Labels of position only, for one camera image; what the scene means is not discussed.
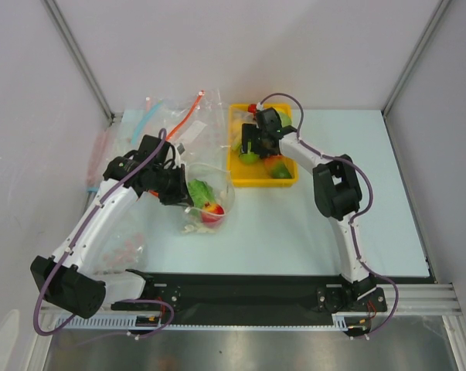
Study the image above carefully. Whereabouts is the right aluminium frame post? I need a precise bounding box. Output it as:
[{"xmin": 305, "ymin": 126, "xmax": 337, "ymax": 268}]
[{"xmin": 381, "ymin": 0, "xmax": 454, "ymax": 120}]

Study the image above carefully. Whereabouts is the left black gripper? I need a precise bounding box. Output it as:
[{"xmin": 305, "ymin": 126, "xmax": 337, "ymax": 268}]
[{"xmin": 151, "ymin": 163, "xmax": 194, "ymax": 207}]

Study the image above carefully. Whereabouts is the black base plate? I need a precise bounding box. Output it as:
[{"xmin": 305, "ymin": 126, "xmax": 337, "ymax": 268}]
[{"xmin": 111, "ymin": 273, "xmax": 387, "ymax": 326}]

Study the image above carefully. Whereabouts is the green lime toy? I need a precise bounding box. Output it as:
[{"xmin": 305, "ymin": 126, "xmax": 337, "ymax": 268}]
[{"xmin": 239, "ymin": 152, "xmax": 260, "ymax": 165}]

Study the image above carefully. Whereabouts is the yellow plastic tray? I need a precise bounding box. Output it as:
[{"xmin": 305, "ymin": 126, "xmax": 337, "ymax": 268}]
[{"xmin": 226, "ymin": 104, "xmax": 298, "ymax": 188}]

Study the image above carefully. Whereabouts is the pink dotted bag front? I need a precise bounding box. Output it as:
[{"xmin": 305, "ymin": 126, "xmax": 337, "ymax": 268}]
[{"xmin": 95, "ymin": 233, "xmax": 145, "ymax": 274}]

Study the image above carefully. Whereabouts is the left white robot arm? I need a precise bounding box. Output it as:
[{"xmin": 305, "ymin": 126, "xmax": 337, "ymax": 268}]
[{"xmin": 30, "ymin": 130, "xmax": 193, "ymax": 318}]

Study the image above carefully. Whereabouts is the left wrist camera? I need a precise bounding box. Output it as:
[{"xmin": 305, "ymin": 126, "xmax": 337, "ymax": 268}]
[{"xmin": 175, "ymin": 143, "xmax": 185, "ymax": 155}]

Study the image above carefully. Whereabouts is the green cabbage toy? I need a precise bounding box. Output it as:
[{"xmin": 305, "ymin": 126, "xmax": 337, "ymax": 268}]
[{"xmin": 277, "ymin": 111, "xmax": 292, "ymax": 128}]

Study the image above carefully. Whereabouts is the yellow banana toy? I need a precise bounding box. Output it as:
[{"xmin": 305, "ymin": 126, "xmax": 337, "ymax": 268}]
[{"xmin": 230, "ymin": 131, "xmax": 242, "ymax": 151}]

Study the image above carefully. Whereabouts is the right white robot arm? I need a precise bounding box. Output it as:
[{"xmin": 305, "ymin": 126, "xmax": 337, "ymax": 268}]
[{"xmin": 240, "ymin": 104, "xmax": 376, "ymax": 310}]

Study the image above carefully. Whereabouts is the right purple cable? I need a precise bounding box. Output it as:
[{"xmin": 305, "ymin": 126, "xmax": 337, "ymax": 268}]
[{"xmin": 257, "ymin": 92, "xmax": 400, "ymax": 341}]

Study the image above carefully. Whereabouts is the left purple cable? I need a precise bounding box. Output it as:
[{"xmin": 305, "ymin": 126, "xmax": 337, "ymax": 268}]
[{"xmin": 32, "ymin": 128, "xmax": 175, "ymax": 342}]

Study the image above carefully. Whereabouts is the aluminium front rail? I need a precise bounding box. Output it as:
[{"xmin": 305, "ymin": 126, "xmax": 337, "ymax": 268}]
[{"xmin": 39, "ymin": 284, "xmax": 459, "ymax": 319}]

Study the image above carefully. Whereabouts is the red pomegranate toy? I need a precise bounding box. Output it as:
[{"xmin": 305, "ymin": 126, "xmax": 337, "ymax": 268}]
[{"xmin": 200, "ymin": 203, "xmax": 225, "ymax": 226}]

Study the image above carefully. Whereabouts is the orange zipper clear bag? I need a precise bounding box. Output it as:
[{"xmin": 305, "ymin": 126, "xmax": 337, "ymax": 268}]
[{"xmin": 147, "ymin": 88, "xmax": 226, "ymax": 155}]

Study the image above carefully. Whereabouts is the left aluminium frame post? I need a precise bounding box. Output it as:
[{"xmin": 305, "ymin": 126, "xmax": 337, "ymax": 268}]
[{"xmin": 41, "ymin": 0, "xmax": 114, "ymax": 125}]

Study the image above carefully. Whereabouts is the mango toy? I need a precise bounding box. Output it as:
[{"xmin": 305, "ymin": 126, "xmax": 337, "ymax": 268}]
[{"xmin": 264, "ymin": 155, "xmax": 292, "ymax": 179}]

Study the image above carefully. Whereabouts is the purple cable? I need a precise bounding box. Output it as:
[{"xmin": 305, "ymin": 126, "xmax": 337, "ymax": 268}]
[
  {"xmin": 32, "ymin": 128, "xmax": 175, "ymax": 342},
  {"xmin": 257, "ymin": 92, "xmax": 400, "ymax": 341}
]

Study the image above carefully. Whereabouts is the white cable duct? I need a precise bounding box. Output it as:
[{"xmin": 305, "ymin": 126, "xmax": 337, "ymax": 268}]
[{"xmin": 55, "ymin": 312, "xmax": 371, "ymax": 332}]

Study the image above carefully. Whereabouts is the aluminium frame post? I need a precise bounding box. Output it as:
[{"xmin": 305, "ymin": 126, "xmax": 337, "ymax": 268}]
[
  {"xmin": 41, "ymin": 0, "xmax": 114, "ymax": 125},
  {"xmin": 381, "ymin": 0, "xmax": 454, "ymax": 120}
]

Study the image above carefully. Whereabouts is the blue zipper clear bag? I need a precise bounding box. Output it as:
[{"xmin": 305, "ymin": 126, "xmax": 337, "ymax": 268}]
[{"xmin": 124, "ymin": 97, "xmax": 164, "ymax": 146}]

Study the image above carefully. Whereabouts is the white dotted zip bag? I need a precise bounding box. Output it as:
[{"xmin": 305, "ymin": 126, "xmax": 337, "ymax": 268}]
[{"xmin": 170, "ymin": 115, "xmax": 237, "ymax": 237}]

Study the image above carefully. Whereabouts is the green lettuce toy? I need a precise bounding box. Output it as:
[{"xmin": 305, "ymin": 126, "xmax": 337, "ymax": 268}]
[{"xmin": 188, "ymin": 179, "xmax": 216, "ymax": 209}]

